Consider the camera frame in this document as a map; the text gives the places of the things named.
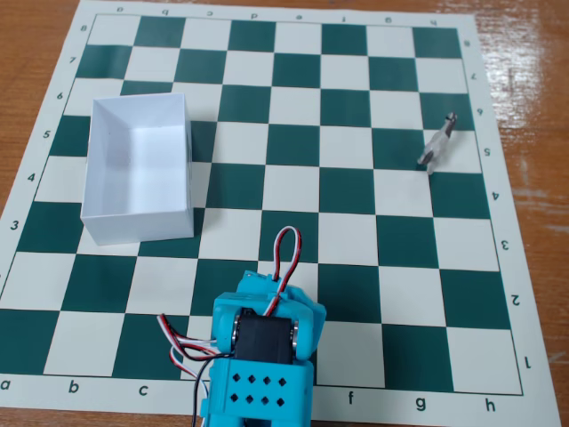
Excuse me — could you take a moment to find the white open cardboard box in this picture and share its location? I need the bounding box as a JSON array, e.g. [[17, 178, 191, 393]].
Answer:
[[79, 92, 195, 246]]

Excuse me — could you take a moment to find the red white black servo cable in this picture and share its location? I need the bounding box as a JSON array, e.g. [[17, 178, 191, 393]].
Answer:
[[265, 225, 303, 318], [157, 313, 220, 427]]

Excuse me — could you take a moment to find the green and white chessboard mat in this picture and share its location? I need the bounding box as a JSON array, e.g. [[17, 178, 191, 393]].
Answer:
[[0, 0, 562, 427]]

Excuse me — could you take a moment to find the turquoise gripper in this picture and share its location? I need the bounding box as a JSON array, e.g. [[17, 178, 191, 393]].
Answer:
[[237, 269, 328, 328]]

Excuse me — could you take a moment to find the white and grey toy horse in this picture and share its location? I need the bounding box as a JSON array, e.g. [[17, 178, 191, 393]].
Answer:
[[416, 111, 460, 176]]

